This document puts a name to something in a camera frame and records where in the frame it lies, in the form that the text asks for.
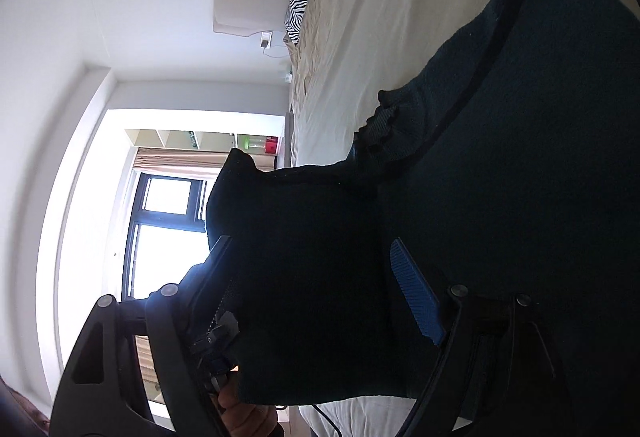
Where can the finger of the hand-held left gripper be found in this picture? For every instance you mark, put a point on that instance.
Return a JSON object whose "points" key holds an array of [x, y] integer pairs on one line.
{"points": [[220, 364], [225, 327]]}

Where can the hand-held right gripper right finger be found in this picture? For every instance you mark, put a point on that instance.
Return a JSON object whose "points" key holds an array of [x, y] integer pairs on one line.
{"points": [[415, 297]]}

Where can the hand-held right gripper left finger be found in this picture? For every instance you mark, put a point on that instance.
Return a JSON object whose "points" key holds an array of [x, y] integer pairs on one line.
{"points": [[222, 287]]}

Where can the dark green knit sweater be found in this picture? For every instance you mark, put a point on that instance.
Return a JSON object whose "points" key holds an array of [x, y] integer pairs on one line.
{"points": [[500, 167]]}

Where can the person's left hand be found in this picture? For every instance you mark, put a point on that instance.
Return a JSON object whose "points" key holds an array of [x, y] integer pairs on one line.
{"points": [[245, 412]]}

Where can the black framed window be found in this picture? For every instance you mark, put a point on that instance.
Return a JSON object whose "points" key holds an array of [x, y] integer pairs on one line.
{"points": [[165, 212]]}

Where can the green lidded clear container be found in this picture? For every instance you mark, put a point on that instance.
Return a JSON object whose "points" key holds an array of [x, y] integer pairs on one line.
{"points": [[251, 144]]}

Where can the red box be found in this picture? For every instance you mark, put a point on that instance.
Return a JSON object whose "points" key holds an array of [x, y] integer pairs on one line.
{"points": [[271, 145]]}

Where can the white open shelf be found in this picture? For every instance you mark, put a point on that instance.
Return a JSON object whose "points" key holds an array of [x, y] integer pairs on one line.
{"points": [[175, 138]]}

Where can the bed with beige sheet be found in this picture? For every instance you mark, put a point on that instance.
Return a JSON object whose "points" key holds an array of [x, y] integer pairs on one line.
{"points": [[400, 17]]}

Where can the wall socket with charger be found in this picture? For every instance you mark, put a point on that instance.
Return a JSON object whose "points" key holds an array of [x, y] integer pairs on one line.
{"points": [[266, 39]]}

